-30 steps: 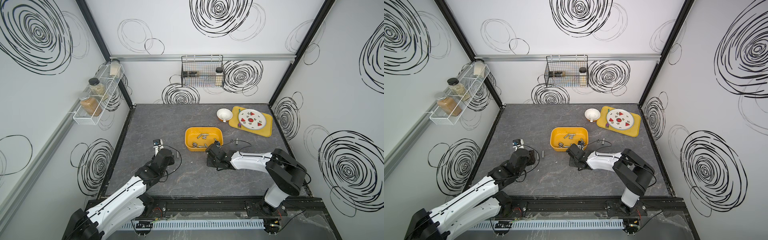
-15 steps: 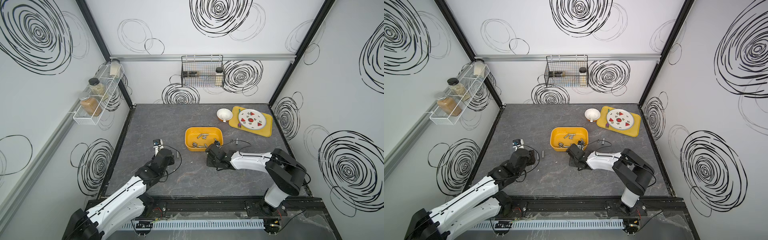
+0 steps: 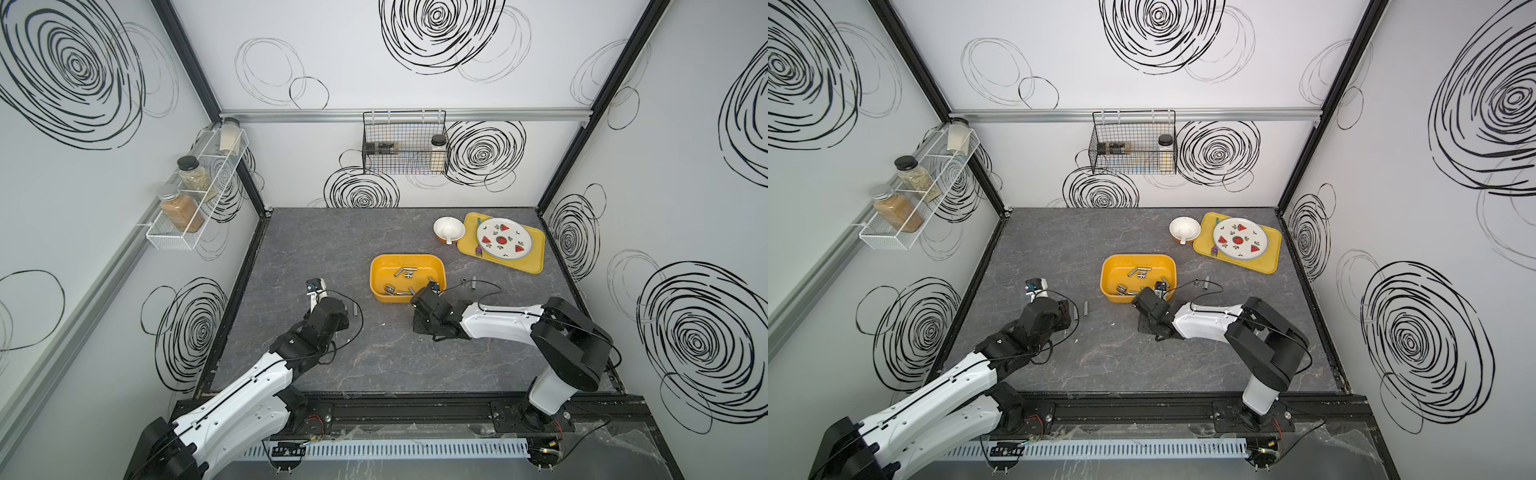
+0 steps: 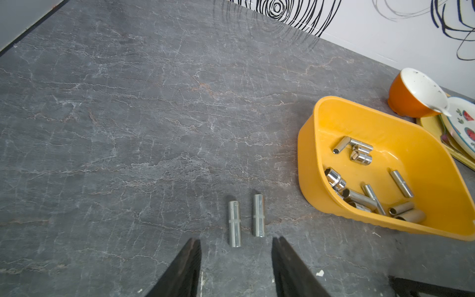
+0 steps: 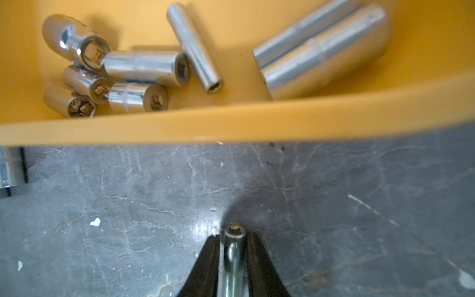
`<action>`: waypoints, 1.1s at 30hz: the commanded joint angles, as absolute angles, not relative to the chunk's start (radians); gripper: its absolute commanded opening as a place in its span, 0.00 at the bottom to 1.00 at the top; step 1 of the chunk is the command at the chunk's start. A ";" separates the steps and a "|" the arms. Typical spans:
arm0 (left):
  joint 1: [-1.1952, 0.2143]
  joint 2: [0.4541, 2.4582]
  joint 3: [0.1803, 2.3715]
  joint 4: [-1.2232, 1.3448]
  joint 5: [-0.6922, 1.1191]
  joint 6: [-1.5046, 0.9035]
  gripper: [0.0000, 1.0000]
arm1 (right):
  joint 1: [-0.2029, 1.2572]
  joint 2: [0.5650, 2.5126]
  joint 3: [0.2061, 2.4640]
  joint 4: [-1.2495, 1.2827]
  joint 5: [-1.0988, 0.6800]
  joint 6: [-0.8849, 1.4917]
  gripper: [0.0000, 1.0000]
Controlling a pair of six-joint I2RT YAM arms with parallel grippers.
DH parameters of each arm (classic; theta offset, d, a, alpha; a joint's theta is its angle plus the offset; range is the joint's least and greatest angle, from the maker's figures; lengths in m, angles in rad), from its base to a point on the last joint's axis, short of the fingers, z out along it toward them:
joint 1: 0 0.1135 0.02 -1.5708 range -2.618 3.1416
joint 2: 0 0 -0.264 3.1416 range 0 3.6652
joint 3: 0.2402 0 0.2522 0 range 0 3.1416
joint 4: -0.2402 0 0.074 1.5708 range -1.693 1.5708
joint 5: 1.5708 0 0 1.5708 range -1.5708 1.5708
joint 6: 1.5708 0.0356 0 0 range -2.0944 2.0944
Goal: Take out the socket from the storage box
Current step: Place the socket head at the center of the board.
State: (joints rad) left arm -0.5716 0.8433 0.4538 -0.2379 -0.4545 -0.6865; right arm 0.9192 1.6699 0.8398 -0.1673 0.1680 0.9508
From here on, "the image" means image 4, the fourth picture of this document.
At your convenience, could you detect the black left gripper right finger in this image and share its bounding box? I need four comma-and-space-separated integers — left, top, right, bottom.
272, 236, 330, 297

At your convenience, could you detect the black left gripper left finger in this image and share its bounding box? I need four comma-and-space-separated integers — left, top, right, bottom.
145, 238, 202, 297

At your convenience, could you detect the vertical long silver socket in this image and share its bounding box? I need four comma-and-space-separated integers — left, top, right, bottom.
228, 200, 242, 248

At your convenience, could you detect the wide silver socket right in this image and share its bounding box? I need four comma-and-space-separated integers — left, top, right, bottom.
348, 201, 372, 213

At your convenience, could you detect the large silver socket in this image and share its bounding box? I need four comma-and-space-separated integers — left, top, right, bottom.
324, 167, 346, 193

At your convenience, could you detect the thin silver socket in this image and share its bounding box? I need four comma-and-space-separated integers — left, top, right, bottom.
362, 184, 386, 215

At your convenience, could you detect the dull socket in box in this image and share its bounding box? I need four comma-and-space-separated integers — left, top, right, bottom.
388, 202, 415, 217

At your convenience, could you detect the yellow storage box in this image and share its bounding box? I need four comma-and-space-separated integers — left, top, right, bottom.
298, 96, 475, 241

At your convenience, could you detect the dull socket lower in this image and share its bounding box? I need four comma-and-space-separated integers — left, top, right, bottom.
395, 209, 426, 223

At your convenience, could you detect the short silver socket ringed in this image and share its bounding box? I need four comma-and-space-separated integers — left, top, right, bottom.
352, 145, 371, 155

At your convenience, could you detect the long silver socket top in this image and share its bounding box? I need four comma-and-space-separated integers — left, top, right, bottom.
350, 138, 374, 152

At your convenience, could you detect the black object bottom right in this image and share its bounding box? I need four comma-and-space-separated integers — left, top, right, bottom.
389, 276, 475, 297

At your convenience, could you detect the purple fork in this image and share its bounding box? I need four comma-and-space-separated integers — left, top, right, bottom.
440, 134, 460, 151

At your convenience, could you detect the yellow serving tray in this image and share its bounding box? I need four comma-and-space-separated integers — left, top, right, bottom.
416, 116, 475, 170

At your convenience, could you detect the orange white bowl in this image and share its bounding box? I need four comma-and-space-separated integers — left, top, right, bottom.
388, 68, 449, 118

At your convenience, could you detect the white spoon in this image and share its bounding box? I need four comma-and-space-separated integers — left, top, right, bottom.
428, 105, 451, 117

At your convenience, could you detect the watermelon pattern plate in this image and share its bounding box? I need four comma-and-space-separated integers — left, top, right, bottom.
442, 97, 475, 158

